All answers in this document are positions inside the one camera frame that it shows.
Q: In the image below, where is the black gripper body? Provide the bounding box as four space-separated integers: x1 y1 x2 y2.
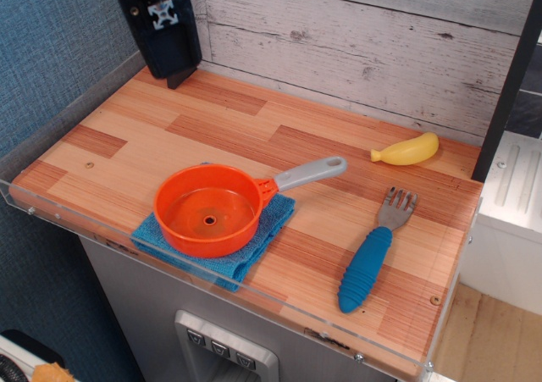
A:
118 0 202 80

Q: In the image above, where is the yellow toy banana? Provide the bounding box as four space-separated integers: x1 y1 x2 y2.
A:
370 132 440 166

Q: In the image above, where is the blue folded cloth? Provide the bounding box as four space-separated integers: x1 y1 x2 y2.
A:
130 194 295 292

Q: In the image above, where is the grey toy fridge cabinet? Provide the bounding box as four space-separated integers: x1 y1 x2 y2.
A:
81 238 391 381

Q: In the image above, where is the silver dispenser button panel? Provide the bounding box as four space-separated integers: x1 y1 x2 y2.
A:
174 310 280 381

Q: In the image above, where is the orange sponge item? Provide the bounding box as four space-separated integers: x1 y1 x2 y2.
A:
31 363 75 382

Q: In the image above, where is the white ribbed appliance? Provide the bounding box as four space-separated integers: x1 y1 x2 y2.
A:
460 131 541 314

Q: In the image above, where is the black left upright post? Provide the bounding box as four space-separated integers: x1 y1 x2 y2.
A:
166 68 196 90

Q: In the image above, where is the black upright post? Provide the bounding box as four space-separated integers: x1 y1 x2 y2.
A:
166 68 196 90
471 0 541 183

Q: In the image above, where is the orange pot with grey handle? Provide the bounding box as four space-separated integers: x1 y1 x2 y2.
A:
153 156 347 258

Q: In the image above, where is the clear acrylic guard rail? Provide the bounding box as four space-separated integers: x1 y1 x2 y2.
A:
1 55 481 381

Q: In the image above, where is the fork with blue handle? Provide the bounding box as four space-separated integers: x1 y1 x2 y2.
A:
337 187 418 313

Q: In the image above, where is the black right upright post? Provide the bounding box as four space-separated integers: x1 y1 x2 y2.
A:
471 0 541 183

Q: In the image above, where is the black hose at corner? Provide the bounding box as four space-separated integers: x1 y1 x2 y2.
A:
0 354 27 382

